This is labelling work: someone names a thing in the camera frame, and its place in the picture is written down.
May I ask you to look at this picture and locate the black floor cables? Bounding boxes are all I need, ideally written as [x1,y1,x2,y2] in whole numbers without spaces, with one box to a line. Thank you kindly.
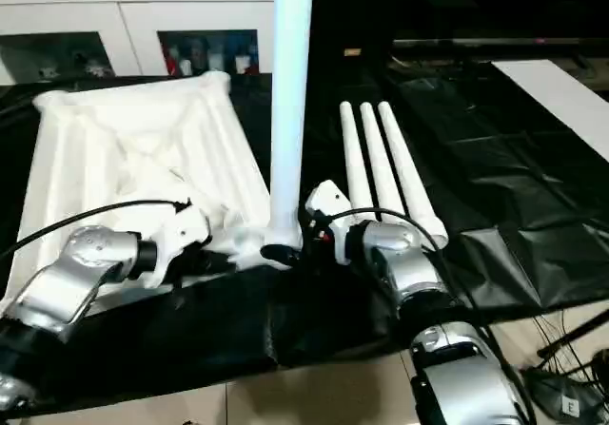
[522,308,609,397]

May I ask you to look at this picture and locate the white plastic table top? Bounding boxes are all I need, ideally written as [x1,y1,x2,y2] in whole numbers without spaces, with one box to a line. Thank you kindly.
[0,71,305,317]

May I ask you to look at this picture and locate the black tripod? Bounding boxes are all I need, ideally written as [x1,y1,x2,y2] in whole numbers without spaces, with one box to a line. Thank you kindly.
[536,309,609,360]

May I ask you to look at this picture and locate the black metal bar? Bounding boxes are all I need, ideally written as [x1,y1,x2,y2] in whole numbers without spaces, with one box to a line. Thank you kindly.
[392,36,609,49]

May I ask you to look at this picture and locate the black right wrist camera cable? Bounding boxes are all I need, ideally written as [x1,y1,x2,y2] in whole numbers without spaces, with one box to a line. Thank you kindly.
[312,207,535,425]

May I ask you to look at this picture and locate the white glass-door cabinet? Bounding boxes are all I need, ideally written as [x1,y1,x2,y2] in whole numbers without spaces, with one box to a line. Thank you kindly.
[0,0,278,85]

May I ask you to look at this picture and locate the white plastic table leg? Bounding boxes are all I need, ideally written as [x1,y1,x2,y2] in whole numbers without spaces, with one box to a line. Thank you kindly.
[338,101,378,208]
[378,101,450,252]
[359,102,411,218]
[260,0,316,256]

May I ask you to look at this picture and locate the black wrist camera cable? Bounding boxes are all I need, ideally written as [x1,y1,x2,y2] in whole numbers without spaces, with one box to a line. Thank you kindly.
[312,207,535,425]
[0,199,192,261]

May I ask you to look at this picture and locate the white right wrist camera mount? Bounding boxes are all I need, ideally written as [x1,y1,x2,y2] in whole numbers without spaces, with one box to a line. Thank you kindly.
[304,180,356,265]

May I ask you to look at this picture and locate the white flat board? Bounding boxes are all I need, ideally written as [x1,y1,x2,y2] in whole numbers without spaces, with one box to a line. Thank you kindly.
[489,59,609,165]

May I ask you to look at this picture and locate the dark grey tripod base bag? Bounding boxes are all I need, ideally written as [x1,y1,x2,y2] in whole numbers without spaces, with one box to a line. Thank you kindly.
[521,366,606,421]

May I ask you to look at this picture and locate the black work surface mat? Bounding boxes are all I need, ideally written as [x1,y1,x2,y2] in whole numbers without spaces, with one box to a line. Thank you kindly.
[0,58,609,415]

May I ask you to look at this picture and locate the black left wrist camera cable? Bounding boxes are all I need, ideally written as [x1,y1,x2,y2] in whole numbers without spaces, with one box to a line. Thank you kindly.
[0,199,192,261]

